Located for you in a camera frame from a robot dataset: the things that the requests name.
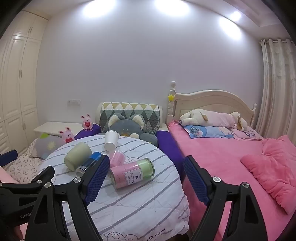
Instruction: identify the cream wardrobe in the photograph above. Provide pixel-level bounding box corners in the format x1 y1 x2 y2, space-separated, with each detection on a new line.
0 10 50 156

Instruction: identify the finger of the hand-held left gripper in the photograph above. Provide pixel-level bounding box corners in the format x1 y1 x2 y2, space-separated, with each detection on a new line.
0 166 55 194
0 150 18 167

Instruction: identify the white paper cup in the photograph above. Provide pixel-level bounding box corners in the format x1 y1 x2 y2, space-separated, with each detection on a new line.
104 130 120 151

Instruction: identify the beige curtain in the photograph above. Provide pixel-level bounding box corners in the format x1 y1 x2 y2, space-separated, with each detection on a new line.
254 39 296 141

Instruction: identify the clear pink plastic cup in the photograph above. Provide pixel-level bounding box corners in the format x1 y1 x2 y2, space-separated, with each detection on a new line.
108 149 126 168

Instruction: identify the blue bottle with silver cap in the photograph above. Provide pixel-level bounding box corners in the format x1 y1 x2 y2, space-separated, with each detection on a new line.
76 152 102 178

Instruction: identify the pink rabbit plush toy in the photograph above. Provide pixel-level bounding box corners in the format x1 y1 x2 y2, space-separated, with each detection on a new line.
58 127 75 144
81 113 93 131

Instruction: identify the pink printed pillow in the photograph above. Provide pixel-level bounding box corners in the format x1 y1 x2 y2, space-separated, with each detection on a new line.
229 126 265 141

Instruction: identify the cream wooden bed headboard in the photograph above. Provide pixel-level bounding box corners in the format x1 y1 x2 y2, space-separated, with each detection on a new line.
167 81 258 128

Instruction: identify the white nightstand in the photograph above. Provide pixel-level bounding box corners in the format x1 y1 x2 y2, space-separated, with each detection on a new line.
33 122 86 137

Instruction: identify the blue cartoon pillow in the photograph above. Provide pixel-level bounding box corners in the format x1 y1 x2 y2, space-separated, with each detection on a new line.
184 125 234 139

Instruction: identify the triangle-patterned quilted cushion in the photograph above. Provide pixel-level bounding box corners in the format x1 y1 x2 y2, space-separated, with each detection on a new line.
97 101 163 133

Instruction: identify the white heart-print pillow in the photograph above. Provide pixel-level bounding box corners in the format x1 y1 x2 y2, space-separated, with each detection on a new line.
6 152 45 183

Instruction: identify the light pink cloth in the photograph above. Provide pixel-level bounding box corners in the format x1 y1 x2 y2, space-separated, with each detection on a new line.
0 167 19 184

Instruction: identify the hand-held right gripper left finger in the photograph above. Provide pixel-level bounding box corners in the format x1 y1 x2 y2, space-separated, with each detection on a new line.
24 155 110 241

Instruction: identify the white curtain rod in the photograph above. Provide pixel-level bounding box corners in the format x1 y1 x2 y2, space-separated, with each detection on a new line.
260 39 293 45

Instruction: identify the pink fleece blanket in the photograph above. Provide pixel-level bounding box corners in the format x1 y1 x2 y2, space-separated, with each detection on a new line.
240 135 296 215

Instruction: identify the pink bed sheet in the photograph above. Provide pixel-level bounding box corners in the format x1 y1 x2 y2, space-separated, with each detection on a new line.
167 120 296 241

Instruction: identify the pink and green labelled tumbler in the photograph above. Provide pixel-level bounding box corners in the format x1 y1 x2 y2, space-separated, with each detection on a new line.
108 158 155 191

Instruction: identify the round table striped cloth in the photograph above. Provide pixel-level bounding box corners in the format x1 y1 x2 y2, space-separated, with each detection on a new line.
38 135 190 241

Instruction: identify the grey cat plush toy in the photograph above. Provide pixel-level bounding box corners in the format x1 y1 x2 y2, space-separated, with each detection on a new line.
103 113 159 147

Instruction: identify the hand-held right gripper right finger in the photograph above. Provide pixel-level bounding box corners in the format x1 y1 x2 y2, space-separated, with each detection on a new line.
184 155 269 241

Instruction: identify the ceiling light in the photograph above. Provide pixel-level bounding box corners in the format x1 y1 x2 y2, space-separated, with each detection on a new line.
229 10 242 22

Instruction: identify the purple pillow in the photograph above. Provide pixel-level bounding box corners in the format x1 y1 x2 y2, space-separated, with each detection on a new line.
74 124 101 140

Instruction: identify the pale green cup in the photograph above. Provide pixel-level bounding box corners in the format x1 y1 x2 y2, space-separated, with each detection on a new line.
64 142 93 172

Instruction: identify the pink and white dog plush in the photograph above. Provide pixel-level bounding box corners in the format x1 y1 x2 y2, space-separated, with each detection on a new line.
180 110 248 131

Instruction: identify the grey flower-print pillow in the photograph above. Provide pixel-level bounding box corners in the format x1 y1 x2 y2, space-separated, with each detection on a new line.
30 133 64 160

